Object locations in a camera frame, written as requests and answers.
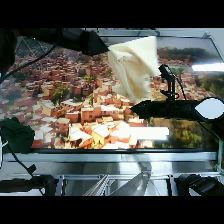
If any cream garment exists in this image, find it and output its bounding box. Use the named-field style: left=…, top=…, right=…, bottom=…
left=106, top=35, right=162, bottom=105

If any dark green garment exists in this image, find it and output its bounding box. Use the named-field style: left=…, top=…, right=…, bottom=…
left=0, top=116, right=36, bottom=155

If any silver frame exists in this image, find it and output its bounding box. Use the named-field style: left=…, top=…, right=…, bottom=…
left=0, top=27, right=224, bottom=197

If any black cable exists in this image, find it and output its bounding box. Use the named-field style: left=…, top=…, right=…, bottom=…
left=0, top=130, right=38, bottom=178
left=0, top=29, right=64, bottom=85

